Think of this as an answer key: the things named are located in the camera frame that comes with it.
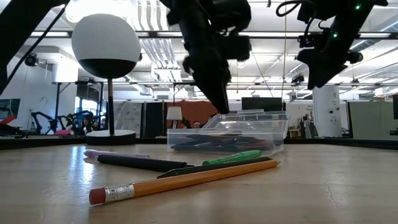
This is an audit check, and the black table edge rail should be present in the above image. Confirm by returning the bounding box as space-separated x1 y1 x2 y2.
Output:
0 136 398 151

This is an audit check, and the white cylindrical column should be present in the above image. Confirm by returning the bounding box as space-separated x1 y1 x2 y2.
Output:
312 85 343 138

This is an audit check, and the orange partition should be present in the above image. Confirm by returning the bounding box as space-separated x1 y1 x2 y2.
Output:
166 101 218 130

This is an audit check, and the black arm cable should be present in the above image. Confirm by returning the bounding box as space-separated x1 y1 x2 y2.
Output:
275 0 315 18
6 4 68 83

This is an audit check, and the table lamp with white shade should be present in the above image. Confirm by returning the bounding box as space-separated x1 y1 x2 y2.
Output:
167 106 183 130

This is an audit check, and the green marker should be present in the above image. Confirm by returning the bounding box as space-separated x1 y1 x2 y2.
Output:
202 149 262 166

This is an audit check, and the yellow pencil with eraser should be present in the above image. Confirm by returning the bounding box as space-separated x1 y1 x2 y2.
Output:
89 159 280 205

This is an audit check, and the overhead light bar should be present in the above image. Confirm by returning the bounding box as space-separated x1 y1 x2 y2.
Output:
30 30 398 39

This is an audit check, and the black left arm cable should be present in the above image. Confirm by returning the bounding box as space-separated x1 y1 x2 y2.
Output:
6 4 68 83

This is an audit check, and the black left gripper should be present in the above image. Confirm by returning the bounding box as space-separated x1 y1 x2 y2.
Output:
161 0 252 114

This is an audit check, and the green partition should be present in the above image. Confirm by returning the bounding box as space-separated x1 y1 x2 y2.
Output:
348 101 394 140

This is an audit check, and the black pen with clicker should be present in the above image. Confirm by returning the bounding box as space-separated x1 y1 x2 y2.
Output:
96 154 195 173

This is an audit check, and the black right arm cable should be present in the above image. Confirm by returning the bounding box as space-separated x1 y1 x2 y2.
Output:
275 0 315 18

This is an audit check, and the black triangular pen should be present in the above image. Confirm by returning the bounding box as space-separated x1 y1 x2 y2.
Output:
157 156 274 179

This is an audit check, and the white and black globe lamp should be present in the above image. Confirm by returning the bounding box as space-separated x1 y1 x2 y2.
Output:
71 13 141 146

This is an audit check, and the wall picture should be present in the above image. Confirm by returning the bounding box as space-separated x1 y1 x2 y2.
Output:
0 98 21 121

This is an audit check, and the clear plastic supply box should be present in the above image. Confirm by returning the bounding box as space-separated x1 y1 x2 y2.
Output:
167 128 285 156

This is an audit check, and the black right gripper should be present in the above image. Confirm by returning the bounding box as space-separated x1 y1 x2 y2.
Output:
297 27 355 91

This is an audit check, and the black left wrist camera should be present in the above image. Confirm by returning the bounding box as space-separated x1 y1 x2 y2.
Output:
223 35 252 62

